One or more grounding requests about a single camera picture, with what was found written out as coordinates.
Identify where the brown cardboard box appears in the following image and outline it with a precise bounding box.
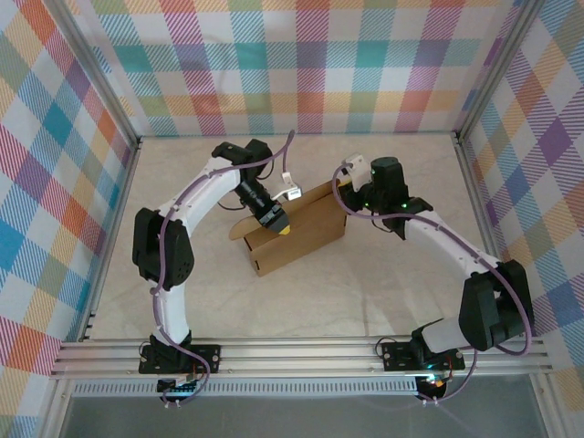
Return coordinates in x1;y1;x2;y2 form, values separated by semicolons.
228;178;349;277

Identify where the green circuit board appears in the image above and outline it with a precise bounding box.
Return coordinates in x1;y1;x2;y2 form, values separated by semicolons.
157;376;202;396

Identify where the grey metal panel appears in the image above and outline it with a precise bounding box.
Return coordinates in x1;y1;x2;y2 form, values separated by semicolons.
61;395;547;438

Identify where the orange and black circuit board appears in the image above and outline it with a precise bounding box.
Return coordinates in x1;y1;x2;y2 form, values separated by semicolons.
417;374;451;399

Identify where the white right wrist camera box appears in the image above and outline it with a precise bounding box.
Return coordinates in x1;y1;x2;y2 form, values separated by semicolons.
340;153;373;193

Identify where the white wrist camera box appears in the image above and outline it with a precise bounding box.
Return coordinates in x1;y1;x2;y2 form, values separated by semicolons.
340;153;373;193
273;172;304;203

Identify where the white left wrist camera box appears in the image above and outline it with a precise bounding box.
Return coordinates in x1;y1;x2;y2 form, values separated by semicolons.
273;172;304;203

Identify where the aluminium side rail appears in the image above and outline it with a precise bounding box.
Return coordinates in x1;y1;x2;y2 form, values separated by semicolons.
79;139;143;342
454;134;526;338

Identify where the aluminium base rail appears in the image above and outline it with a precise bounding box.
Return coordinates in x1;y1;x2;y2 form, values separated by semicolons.
49;335;556;380

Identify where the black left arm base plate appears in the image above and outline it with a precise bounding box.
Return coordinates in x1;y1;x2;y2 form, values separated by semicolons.
139;344;223;376

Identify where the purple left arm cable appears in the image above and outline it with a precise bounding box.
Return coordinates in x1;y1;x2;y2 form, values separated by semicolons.
149;130;296;408

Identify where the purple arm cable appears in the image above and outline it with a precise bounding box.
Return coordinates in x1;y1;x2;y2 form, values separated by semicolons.
332;163;536;407
149;130;296;408

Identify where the slotted grey cable tray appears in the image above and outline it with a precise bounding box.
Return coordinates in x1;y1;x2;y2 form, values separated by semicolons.
72;381;419;397

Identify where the aluminium frame post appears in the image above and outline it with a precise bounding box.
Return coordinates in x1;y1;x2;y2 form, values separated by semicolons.
454;0;542;141
57;0;142;150

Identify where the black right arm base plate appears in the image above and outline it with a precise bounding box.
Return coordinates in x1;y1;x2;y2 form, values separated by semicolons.
381;339;465;373

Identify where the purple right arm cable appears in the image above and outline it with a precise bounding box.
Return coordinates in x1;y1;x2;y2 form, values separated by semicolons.
332;163;536;407

